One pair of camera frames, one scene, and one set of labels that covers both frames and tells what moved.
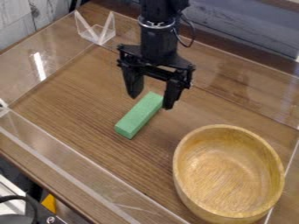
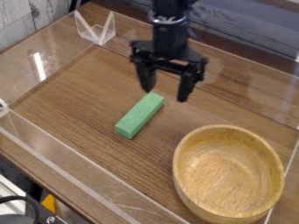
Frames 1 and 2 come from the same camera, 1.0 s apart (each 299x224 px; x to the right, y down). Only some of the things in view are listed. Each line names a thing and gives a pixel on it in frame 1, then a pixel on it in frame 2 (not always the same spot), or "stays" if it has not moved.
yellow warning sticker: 50,203 stays
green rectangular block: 141,113 stays
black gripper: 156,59 -> 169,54
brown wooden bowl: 229,175 stays
